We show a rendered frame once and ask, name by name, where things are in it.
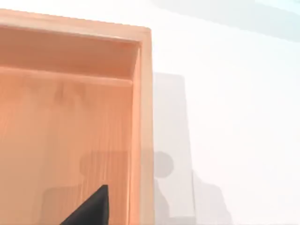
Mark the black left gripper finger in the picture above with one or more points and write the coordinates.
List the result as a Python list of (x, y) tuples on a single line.
[(96, 208)]

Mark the shallow salmon-coloured box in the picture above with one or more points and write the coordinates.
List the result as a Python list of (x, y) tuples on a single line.
[(70, 117)]

